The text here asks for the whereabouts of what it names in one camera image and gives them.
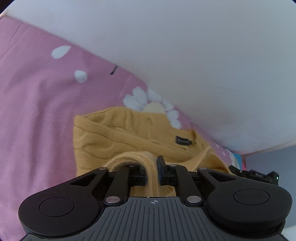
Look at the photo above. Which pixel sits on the black device with display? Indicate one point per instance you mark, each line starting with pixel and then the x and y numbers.
pixel 271 178

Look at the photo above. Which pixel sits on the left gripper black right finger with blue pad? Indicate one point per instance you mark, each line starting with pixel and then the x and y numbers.
pixel 167 173

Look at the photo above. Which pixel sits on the pink printed bed sheet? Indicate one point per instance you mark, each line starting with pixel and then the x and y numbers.
pixel 46 82

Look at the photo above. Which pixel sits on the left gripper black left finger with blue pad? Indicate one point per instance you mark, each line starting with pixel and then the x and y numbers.
pixel 137 176

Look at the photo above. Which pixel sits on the yellow cable-knit cardigan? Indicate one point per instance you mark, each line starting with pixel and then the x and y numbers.
pixel 119 136

